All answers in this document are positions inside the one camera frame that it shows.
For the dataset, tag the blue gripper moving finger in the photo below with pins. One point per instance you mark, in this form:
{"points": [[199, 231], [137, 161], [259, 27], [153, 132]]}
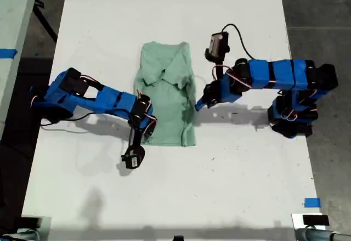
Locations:
{"points": [[201, 102]]}

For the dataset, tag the blue tape strip on table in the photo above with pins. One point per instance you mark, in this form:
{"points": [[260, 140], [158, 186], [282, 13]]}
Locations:
{"points": [[312, 202]]}

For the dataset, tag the small black object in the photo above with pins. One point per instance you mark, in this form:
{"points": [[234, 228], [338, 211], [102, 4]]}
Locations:
{"points": [[178, 238]]}

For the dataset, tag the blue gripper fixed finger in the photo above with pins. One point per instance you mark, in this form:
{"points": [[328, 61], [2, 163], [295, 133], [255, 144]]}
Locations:
{"points": [[205, 105]]}

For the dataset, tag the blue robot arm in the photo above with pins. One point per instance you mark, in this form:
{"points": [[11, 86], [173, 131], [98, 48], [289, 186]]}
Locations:
{"points": [[282, 72], [109, 101]]}

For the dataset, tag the pale side bench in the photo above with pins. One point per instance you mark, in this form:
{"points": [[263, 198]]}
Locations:
{"points": [[13, 5]]}

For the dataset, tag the pale grey box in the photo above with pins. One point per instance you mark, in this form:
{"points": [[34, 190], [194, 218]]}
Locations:
{"points": [[46, 230]]}

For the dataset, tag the white flat box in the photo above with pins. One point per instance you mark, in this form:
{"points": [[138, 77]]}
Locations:
{"points": [[297, 220]]}

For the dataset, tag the grey-green cloth bundle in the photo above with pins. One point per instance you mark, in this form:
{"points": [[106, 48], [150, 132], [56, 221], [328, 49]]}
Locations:
{"points": [[22, 236], [315, 235]]}

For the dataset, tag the blue tape strip on bench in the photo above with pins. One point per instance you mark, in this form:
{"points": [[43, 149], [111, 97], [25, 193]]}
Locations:
{"points": [[8, 53]]}

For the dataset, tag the black stand leg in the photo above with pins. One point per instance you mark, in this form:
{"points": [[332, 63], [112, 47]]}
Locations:
{"points": [[44, 22]]}

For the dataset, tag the black camera stalk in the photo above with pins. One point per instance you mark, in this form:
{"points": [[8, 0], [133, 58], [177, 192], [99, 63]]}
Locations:
{"points": [[219, 70], [133, 136]]}

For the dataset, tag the small black box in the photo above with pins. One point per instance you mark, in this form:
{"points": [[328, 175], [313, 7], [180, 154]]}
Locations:
{"points": [[315, 220], [30, 222]]}

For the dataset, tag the pale green t-shirt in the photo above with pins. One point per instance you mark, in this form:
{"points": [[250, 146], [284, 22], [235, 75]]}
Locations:
{"points": [[164, 109]]}

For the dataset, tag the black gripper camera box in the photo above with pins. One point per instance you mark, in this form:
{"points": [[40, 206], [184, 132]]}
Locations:
{"points": [[218, 44], [133, 162]]}

